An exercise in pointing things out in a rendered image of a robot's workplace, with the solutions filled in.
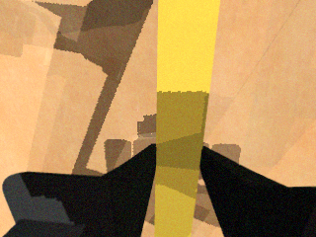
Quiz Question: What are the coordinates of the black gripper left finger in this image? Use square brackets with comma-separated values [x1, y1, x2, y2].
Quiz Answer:
[2, 143, 156, 237]

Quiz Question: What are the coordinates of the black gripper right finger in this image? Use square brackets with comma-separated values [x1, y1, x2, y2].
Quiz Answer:
[199, 146, 316, 237]

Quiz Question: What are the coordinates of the yellow bar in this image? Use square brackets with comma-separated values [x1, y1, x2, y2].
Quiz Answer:
[154, 0, 220, 237]

